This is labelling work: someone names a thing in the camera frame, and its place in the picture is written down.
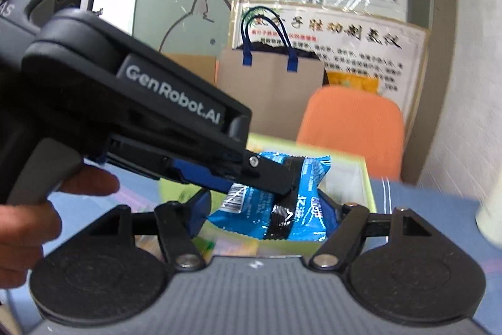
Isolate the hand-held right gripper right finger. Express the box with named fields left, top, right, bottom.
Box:
left=308, top=202, right=440, bottom=273

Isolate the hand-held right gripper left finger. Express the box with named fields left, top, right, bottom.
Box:
left=84, top=191, right=212, bottom=273

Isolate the brown cardboard box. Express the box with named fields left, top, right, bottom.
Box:
left=161, top=52, right=220, bottom=84

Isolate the person's left hand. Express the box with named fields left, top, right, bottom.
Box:
left=0, top=166, right=120, bottom=289

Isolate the blue snack packet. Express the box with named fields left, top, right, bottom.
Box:
left=206, top=151, right=342, bottom=242

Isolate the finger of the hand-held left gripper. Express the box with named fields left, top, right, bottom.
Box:
left=104, top=154, right=236, bottom=192
left=168, top=149, right=296, bottom=198

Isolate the brown paper bag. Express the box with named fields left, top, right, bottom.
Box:
left=217, top=5, right=326, bottom=141

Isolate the green cardboard box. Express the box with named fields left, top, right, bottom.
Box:
left=159, top=133, right=378, bottom=261

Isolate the blue striped tablecloth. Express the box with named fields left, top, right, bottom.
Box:
left=0, top=158, right=502, bottom=320

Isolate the framed poster with black characters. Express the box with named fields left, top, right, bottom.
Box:
left=231, top=0, right=428, bottom=124

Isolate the white thermos jug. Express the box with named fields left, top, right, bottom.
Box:
left=474, top=178, right=502, bottom=241

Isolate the orange chair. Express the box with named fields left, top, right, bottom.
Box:
left=296, top=86, right=404, bottom=181

